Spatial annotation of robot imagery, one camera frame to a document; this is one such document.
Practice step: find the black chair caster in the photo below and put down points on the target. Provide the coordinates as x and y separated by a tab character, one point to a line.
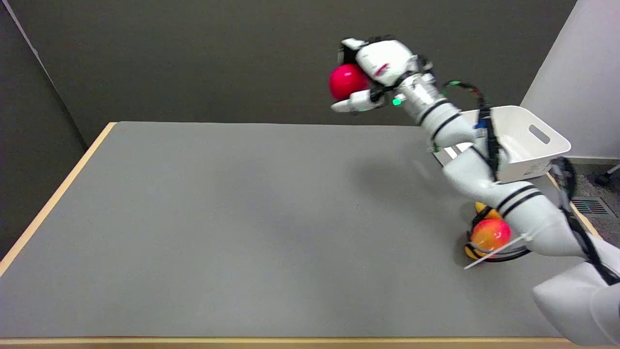
604	178

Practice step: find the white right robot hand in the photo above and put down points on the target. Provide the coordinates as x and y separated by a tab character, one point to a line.
382	60

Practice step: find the black plate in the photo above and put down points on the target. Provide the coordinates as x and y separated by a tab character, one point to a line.
503	254

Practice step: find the yellow fruit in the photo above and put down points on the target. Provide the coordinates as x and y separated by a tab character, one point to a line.
487	211

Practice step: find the white zip tie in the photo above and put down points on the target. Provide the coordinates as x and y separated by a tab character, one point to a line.
494	253

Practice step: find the floor vent grille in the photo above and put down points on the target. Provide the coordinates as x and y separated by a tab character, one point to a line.
590	206

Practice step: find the white plastic box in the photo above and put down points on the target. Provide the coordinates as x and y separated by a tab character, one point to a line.
525	140

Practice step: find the red yellow peach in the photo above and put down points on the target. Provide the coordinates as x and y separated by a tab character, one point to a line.
490	233

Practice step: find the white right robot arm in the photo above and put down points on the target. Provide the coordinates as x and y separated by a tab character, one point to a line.
484	169

